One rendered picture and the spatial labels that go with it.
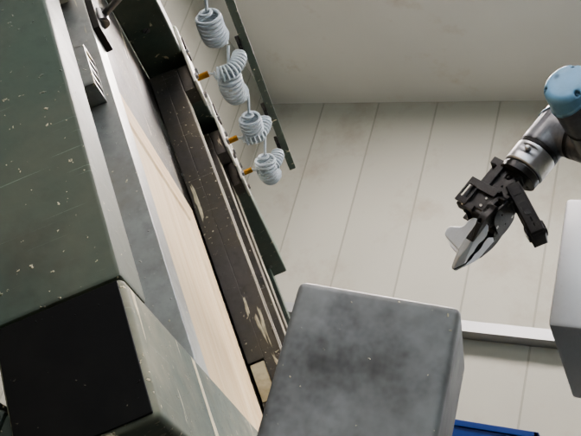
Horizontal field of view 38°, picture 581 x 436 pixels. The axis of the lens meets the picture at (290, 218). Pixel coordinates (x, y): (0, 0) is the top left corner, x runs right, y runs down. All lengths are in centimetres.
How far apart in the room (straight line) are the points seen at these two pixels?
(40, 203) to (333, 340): 28
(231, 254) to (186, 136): 33
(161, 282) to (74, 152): 25
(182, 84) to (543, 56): 333
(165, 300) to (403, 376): 41
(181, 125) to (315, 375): 143
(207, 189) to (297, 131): 397
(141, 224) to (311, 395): 45
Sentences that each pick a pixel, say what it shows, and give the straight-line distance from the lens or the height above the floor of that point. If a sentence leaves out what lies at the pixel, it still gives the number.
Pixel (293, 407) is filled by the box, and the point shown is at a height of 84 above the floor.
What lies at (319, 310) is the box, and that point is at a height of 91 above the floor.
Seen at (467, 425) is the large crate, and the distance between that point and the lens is 404.
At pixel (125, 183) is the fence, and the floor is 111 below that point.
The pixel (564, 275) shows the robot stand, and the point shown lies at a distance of 56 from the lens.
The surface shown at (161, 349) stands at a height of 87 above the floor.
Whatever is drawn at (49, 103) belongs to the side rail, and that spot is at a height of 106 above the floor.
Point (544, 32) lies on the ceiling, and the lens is 496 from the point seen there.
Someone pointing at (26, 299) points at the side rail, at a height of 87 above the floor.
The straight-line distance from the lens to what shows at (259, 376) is 167.
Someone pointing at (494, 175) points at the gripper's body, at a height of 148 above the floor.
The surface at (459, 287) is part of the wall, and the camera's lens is 488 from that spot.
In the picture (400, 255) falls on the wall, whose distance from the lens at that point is 506.
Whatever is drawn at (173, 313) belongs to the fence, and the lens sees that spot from 93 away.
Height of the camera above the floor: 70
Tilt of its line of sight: 25 degrees up
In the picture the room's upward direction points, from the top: 17 degrees clockwise
